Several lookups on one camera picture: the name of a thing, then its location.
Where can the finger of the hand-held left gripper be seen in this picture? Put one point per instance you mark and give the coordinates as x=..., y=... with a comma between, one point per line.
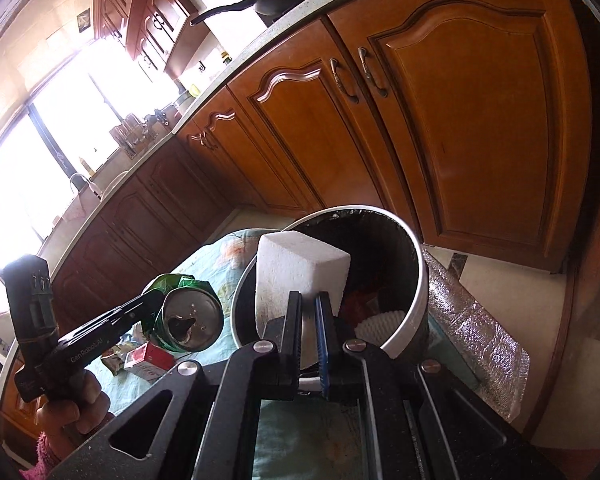
x=135, y=310

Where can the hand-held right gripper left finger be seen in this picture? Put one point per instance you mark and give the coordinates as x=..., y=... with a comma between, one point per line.
x=294, y=320

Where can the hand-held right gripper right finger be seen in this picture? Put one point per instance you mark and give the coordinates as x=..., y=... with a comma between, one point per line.
x=322, y=340

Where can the white foam block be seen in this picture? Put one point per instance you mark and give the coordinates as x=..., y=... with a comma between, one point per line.
x=300, y=265

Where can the crushed green drink can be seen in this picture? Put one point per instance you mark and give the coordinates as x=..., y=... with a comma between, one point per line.
x=190, y=320

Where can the white-rimmed black trash bin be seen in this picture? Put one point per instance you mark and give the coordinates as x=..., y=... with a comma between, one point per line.
x=421, y=280

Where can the person's left forearm pink sleeve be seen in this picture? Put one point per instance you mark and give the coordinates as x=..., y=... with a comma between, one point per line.
x=42, y=460

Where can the person's left hand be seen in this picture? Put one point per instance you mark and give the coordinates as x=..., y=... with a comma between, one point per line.
x=75, y=410

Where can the red packet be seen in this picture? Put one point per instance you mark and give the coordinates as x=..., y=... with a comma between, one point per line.
x=152, y=357

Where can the red wrapper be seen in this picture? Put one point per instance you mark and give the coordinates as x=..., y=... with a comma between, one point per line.
x=357, y=302

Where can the crumpled snack wrapper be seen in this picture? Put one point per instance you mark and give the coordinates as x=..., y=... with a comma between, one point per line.
x=115, y=357

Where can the white foam fruit net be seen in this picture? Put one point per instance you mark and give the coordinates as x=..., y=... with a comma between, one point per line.
x=380, y=327

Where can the dark wooden lower cabinets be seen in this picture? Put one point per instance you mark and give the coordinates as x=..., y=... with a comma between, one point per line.
x=130, y=235

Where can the teal floral tablecloth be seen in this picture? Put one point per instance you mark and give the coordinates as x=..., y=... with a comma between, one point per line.
x=305, y=440

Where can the chrome kitchen faucet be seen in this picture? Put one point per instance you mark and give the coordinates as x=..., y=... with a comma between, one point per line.
x=82, y=182

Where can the corner wooden cabinet door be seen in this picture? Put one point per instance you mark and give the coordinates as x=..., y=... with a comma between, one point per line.
x=205, y=175

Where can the silver foil mat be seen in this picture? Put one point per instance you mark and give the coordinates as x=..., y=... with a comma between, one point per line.
x=475, y=330

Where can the narrow arched cabinet door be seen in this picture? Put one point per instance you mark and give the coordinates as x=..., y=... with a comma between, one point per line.
x=252, y=165

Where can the arched wooden cabinet door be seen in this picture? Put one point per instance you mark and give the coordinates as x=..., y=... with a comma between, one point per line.
x=320, y=140

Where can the kitchen window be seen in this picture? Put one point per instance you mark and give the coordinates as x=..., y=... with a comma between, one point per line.
x=55, y=125

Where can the wide wooden cabinet door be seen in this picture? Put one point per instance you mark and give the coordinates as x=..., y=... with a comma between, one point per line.
x=465, y=125

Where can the wooden upper cabinets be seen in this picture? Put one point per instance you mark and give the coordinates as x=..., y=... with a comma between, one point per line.
x=130, y=10

